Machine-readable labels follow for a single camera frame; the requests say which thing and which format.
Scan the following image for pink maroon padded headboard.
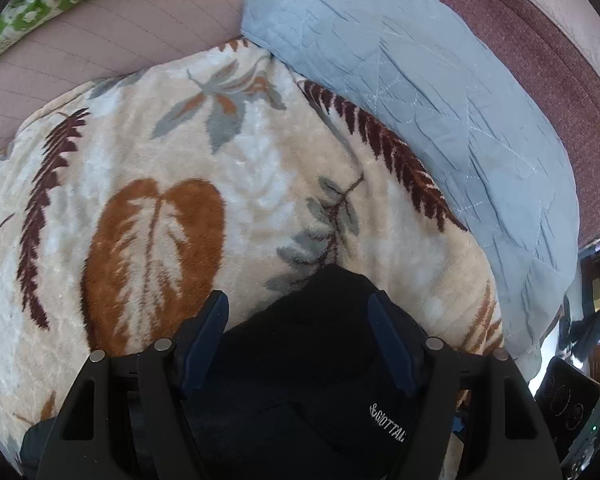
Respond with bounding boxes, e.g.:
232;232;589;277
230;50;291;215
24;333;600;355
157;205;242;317
0;0;600;248

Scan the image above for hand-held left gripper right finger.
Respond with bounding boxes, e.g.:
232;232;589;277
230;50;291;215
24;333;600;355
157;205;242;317
367;292;563;480

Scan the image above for leaf print fleece blanket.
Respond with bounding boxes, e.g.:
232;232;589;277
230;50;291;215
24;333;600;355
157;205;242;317
0;37;506;480

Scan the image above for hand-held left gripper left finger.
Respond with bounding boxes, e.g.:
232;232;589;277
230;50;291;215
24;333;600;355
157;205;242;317
20;290;230;480

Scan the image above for light blue quilted pillow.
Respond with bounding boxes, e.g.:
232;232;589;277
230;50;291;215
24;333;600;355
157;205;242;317
240;0;581;382

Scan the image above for green checkered quilt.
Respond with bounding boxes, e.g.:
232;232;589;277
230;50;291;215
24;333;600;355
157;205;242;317
0;0;148;73

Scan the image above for black pants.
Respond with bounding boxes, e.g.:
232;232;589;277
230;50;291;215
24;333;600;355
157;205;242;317
20;264;463;480

